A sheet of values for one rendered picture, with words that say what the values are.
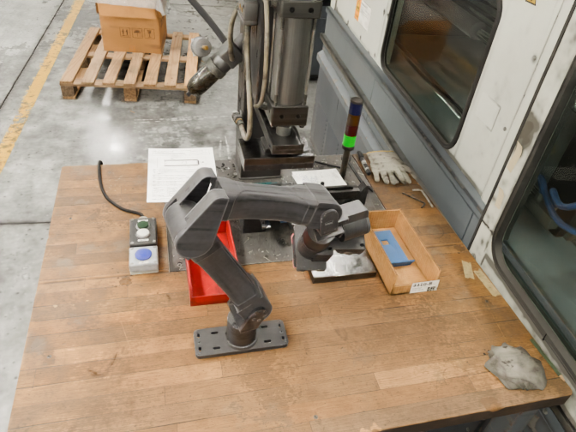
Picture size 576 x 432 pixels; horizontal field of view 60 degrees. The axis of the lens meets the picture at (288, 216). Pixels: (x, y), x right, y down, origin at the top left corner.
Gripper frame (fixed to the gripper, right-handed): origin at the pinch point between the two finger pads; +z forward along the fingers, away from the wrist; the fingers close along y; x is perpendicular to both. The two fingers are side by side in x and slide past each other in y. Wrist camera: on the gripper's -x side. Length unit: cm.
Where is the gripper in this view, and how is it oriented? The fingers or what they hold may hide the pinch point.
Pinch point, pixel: (302, 258)
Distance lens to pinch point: 114.3
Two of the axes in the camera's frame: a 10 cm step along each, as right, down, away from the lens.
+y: -0.5, -9.3, 3.6
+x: -9.8, -0.1, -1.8
